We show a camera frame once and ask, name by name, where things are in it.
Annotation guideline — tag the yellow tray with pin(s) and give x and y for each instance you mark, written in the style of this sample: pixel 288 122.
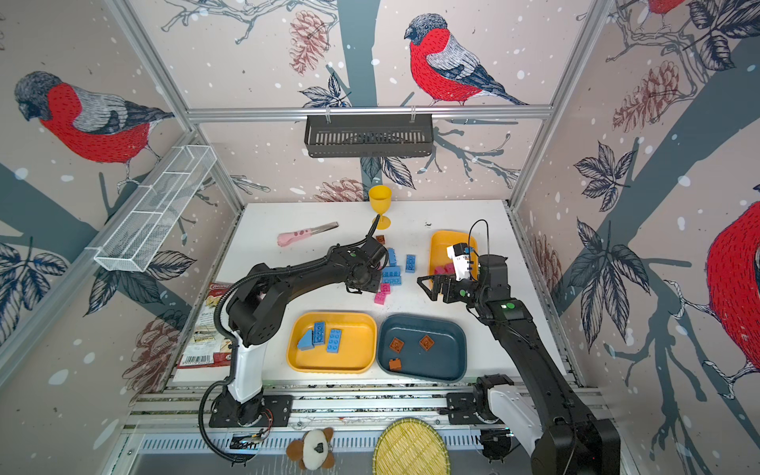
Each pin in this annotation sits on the yellow tray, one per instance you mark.
pixel 440 241
pixel 357 348

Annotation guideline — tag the blue lego brick upright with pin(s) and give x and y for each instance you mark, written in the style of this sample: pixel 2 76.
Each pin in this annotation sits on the blue lego brick upright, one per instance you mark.
pixel 392 256

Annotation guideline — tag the aluminium crossbar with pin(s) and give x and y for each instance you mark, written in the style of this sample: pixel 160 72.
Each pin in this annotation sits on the aluminium crossbar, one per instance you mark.
pixel 486 112

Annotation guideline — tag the black hanging basket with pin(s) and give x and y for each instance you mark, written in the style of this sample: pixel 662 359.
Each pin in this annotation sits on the black hanging basket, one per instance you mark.
pixel 369 136

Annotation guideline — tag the yellow plastic goblet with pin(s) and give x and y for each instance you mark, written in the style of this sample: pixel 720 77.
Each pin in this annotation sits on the yellow plastic goblet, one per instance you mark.
pixel 380 197

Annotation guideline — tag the red snack bag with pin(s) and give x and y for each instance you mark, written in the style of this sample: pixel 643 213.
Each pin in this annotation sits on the red snack bag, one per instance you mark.
pixel 206 347

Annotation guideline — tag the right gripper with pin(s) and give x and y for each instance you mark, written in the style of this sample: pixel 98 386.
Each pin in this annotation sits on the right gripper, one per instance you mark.
pixel 440 284

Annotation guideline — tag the dark teal tray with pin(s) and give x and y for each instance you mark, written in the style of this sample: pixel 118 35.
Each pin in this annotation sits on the dark teal tray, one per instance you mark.
pixel 445 363

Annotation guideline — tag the yellow tray right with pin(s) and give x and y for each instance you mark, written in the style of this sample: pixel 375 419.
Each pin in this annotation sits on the yellow tray right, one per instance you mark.
pixel 440 241

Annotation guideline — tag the yellow tray front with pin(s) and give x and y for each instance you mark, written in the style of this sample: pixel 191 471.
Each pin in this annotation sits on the yellow tray front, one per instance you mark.
pixel 357 348

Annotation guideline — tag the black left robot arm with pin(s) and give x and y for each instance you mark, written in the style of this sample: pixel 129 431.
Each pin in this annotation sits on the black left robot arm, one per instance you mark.
pixel 251 313

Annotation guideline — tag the blue lego brick slanted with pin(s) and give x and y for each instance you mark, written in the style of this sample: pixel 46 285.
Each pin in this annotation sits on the blue lego brick slanted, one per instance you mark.
pixel 306 342

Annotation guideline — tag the blue lego brick long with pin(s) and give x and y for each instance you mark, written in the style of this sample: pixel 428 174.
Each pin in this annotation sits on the blue lego brick long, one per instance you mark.
pixel 319 334

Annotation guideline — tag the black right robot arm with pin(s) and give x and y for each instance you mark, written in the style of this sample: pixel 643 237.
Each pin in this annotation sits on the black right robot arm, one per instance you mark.
pixel 557 429

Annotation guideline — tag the large blue lego brick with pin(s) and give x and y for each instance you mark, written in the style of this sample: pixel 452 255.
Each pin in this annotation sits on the large blue lego brick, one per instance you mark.
pixel 392 275

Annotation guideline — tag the white wire mesh basket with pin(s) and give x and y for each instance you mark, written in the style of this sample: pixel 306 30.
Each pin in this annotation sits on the white wire mesh basket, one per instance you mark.
pixel 140 235

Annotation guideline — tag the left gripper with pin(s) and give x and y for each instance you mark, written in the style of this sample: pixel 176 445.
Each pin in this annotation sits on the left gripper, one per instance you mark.
pixel 375 286

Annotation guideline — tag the woven bamboo plate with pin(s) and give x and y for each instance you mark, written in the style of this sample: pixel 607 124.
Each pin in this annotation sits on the woven bamboo plate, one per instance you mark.
pixel 410 446

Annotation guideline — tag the plush toy dog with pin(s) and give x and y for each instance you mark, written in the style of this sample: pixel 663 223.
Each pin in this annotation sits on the plush toy dog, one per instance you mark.
pixel 314 451

